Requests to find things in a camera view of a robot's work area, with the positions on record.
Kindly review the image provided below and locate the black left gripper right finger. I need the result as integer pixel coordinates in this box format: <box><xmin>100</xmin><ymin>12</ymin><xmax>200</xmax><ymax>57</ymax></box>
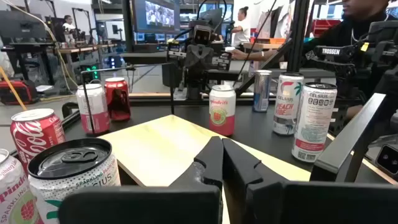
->
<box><xmin>222</xmin><ymin>138</ymin><xmax>398</xmax><ymax>224</ymax></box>

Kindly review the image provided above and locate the black table-level camera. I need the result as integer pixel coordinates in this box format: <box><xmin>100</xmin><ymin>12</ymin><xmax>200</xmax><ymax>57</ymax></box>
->
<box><xmin>375</xmin><ymin>144</ymin><xmax>398</xmax><ymax>175</ymax></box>

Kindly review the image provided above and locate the black desk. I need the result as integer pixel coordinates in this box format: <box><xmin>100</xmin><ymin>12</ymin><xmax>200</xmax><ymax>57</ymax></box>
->
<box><xmin>0</xmin><ymin>42</ymin><xmax>57</xmax><ymax>86</ymax></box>

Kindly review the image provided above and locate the wooden shelf with black frame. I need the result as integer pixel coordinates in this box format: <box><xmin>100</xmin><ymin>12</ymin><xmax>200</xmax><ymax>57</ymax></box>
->
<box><xmin>80</xmin><ymin>63</ymin><xmax>387</xmax><ymax>224</ymax></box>

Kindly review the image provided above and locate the orange rod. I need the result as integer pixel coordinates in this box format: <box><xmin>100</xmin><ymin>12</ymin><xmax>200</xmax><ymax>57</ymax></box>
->
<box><xmin>0</xmin><ymin>66</ymin><xmax>28</xmax><ymax>112</ymax></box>

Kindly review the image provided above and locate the large display screen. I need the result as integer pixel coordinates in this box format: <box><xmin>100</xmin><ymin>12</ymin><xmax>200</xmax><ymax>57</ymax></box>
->
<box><xmin>132</xmin><ymin>0</ymin><xmax>181</xmax><ymax>34</ymax></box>

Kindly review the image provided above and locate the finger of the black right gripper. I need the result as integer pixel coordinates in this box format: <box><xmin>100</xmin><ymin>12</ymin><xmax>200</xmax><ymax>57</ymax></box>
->
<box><xmin>200</xmin><ymin>44</ymin><xmax>215</xmax><ymax>69</ymax></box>
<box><xmin>185</xmin><ymin>44</ymin><xmax>201</xmax><ymax>69</ymax></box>

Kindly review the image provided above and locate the blue silver Red Bull can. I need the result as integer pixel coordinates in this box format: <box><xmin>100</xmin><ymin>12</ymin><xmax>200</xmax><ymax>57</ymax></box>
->
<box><xmin>252</xmin><ymin>69</ymin><xmax>272</xmax><ymax>113</ymax></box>

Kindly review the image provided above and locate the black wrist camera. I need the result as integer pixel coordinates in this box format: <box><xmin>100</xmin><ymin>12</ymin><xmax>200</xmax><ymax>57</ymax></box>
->
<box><xmin>192</xmin><ymin>24</ymin><xmax>214</xmax><ymax>46</ymax></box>

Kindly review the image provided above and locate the black monitor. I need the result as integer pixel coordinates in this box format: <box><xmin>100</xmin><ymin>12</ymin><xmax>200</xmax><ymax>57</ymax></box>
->
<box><xmin>0</xmin><ymin>11</ymin><xmax>47</xmax><ymax>40</ymax></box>

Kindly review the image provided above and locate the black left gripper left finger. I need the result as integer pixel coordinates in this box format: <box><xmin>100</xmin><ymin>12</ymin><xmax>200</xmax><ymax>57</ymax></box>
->
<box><xmin>58</xmin><ymin>136</ymin><xmax>224</xmax><ymax>224</ymax></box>

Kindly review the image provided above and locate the white pink Spindrift can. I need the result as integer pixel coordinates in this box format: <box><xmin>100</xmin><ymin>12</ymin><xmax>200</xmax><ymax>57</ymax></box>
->
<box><xmin>76</xmin><ymin>83</ymin><xmax>111</xmax><ymax>135</ymax></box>
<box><xmin>0</xmin><ymin>148</ymin><xmax>43</xmax><ymax>224</ymax></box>
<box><xmin>208</xmin><ymin>84</ymin><xmax>236</xmax><ymax>137</ymax></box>

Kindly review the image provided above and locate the yellow extension cable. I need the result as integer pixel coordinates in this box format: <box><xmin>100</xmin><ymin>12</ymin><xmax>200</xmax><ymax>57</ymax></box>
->
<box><xmin>0</xmin><ymin>0</ymin><xmax>79</xmax><ymax>90</ymax></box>

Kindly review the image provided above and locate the black perforated computer case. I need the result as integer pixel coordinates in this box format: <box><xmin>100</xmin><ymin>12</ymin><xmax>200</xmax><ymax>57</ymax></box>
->
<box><xmin>80</xmin><ymin>62</ymin><xmax>101</xmax><ymax>82</ymax></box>

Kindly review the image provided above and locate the red Coca-Cola can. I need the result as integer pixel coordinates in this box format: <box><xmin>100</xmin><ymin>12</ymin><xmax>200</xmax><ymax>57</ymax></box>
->
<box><xmin>104</xmin><ymin>77</ymin><xmax>131</xmax><ymax>121</ymax></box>
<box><xmin>9</xmin><ymin>108</ymin><xmax>66</xmax><ymax>174</ymax></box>

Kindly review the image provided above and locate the red black tool case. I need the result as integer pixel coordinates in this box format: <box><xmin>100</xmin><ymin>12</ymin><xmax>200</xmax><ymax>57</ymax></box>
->
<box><xmin>0</xmin><ymin>79</ymin><xmax>37</xmax><ymax>106</ymax></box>

